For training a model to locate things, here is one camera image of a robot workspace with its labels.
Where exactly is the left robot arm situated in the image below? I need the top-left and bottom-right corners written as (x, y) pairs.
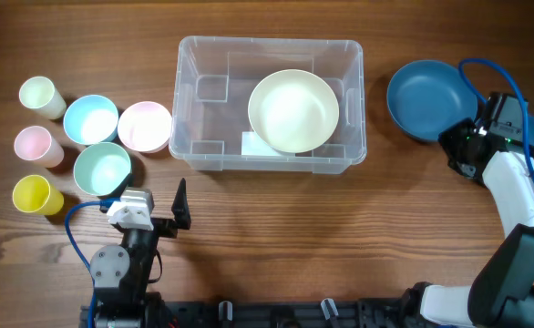
top-left (79, 179), bottom-right (191, 328)

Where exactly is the mint green plastic bowl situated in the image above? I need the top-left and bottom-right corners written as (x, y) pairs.
top-left (73, 142), bottom-right (132, 197)

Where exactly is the cream plate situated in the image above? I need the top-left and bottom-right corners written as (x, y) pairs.
top-left (247, 69), bottom-right (340, 153)

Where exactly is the pink plastic bowl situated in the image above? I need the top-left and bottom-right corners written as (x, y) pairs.
top-left (118, 101), bottom-right (172, 153)

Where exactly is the light blue plastic bowl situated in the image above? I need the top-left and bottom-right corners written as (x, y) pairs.
top-left (63, 95), bottom-right (119, 146)

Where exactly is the right blue cable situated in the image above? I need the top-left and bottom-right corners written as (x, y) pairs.
top-left (457, 57), bottom-right (534, 224)

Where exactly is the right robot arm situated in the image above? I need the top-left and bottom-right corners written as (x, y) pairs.
top-left (419, 93), bottom-right (534, 327)

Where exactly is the pink plastic cup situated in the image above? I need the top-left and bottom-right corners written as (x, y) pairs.
top-left (14, 126), bottom-right (65, 168)

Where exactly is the pale green plastic cup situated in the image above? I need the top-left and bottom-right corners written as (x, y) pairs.
top-left (18, 77), bottom-right (67, 120)

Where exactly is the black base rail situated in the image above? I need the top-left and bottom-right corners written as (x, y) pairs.
top-left (78, 298), bottom-right (432, 328)

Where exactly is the yellow plastic cup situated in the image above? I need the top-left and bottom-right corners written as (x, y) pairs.
top-left (12, 175), bottom-right (64, 216)

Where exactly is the clear plastic storage container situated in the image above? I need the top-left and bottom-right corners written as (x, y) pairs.
top-left (169, 36), bottom-right (367, 174)

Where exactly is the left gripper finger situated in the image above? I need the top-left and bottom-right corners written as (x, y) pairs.
top-left (119, 173), bottom-right (134, 191)
top-left (171, 178), bottom-right (191, 230)

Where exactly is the blue cable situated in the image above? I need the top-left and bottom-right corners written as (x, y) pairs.
top-left (457, 57), bottom-right (534, 224)
top-left (63, 197), bottom-right (121, 328)

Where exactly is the left blue cable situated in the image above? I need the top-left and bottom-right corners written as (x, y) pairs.
top-left (63, 197), bottom-right (121, 328)

